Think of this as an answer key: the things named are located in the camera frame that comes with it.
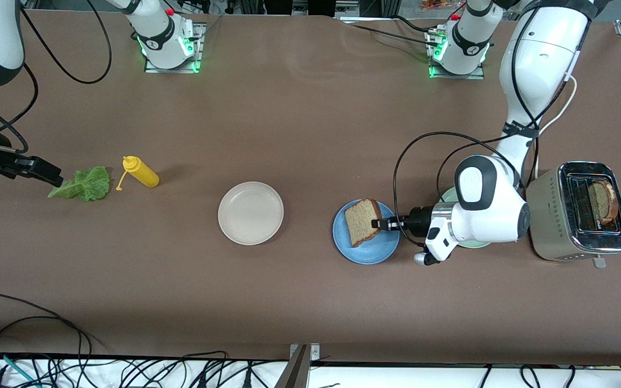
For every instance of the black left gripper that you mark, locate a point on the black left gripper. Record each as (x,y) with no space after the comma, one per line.
(419,219)

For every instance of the light brown bread slice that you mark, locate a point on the light brown bread slice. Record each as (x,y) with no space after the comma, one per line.
(361,221)

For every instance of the green lettuce leaf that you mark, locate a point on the green lettuce leaf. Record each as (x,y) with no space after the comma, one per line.
(92,186)

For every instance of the yellow mustard squeeze bottle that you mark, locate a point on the yellow mustard squeeze bottle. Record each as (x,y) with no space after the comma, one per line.
(143,173)

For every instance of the blue round plate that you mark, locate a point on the blue round plate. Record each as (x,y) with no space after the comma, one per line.
(364,254)

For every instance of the green round plate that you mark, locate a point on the green round plate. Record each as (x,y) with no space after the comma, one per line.
(472,245)

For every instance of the beige round plate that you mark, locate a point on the beige round plate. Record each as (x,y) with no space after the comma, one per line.
(251,213)

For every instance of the silver beige toaster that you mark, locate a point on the silver beige toaster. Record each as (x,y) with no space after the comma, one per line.
(550,215)

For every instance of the dark crust bread slice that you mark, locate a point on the dark crust bread slice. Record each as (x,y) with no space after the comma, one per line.
(604,202)

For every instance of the orange snack packet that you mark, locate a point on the orange snack packet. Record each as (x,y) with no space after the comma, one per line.
(437,4)

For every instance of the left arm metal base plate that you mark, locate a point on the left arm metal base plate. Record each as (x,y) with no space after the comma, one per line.
(456,76)

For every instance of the grey metal bracket post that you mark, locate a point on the grey metal bracket post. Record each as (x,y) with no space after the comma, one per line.
(297,372)

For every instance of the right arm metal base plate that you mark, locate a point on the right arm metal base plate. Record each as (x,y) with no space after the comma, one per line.
(201,48)

